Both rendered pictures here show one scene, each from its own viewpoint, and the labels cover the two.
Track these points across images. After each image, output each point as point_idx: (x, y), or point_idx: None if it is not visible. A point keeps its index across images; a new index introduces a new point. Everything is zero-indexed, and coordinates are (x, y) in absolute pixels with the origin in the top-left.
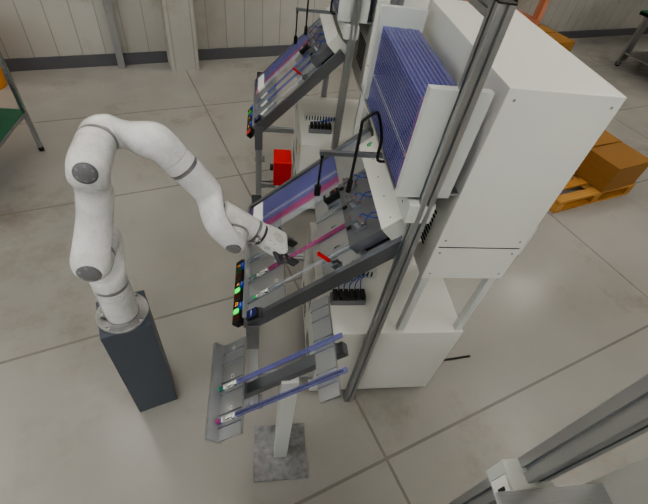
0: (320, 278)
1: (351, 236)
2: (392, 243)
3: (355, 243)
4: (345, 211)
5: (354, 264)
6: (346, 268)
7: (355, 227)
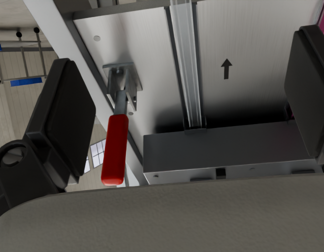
0: (65, 27)
1: (182, 175)
2: (139, 178)
3: (148, 181)
4: (311, 163)
5: (106, 130)
6: (97, 114)
7: None
